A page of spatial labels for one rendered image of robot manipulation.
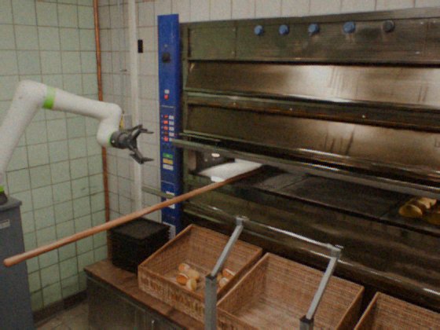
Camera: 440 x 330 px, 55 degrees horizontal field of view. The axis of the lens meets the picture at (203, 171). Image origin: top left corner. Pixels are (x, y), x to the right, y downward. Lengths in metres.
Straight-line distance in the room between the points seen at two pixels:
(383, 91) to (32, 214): 2.35
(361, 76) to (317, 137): 0.35
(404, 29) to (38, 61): 2.18
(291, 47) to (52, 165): 1.84
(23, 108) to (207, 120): 1.05
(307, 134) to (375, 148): 0.34
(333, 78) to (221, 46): 0.70
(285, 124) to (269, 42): 0.42
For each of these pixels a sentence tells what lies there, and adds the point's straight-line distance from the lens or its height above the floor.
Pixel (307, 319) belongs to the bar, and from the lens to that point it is 1.74.
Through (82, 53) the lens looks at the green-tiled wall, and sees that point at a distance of 3.22.
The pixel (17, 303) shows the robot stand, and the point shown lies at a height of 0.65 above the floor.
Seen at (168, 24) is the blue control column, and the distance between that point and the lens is 2.69.
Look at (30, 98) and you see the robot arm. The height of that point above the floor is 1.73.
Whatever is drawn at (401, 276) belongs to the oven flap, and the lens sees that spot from 2.15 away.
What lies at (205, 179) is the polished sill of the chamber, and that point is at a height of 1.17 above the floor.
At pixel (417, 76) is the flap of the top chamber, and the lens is 1.98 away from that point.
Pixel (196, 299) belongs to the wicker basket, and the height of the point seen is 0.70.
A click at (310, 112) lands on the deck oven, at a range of 2.15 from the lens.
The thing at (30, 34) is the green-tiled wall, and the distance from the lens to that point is 3.04.
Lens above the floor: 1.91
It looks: 15 degrees down
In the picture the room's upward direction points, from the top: straight up
